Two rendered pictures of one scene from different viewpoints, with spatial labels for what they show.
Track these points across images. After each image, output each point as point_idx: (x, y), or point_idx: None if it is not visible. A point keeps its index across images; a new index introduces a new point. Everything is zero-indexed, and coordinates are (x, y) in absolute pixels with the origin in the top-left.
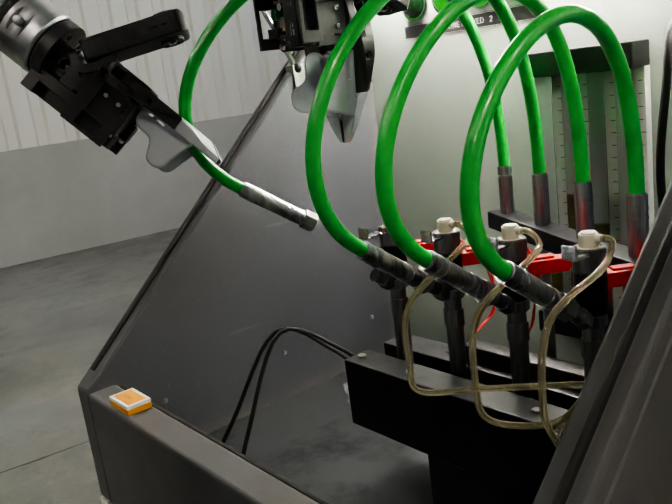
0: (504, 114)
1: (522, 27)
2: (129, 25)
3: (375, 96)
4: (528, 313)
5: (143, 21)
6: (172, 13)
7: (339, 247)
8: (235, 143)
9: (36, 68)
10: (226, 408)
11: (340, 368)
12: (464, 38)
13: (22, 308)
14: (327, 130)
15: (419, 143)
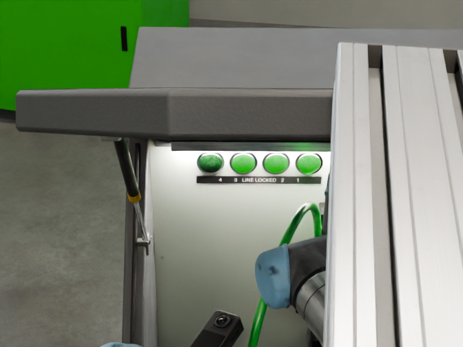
0: (284, 233)
1: (307, 187)
2: (222, 345)
3: (154, 216)
4: (285, 336)
5: (229, 338)
6: (240, 322)
7: (153, 340)
8: (133, 324)
9: None
10: None
11: None
12: (255, 188)
13: None
14: (149, 267)
15: (200, 247)
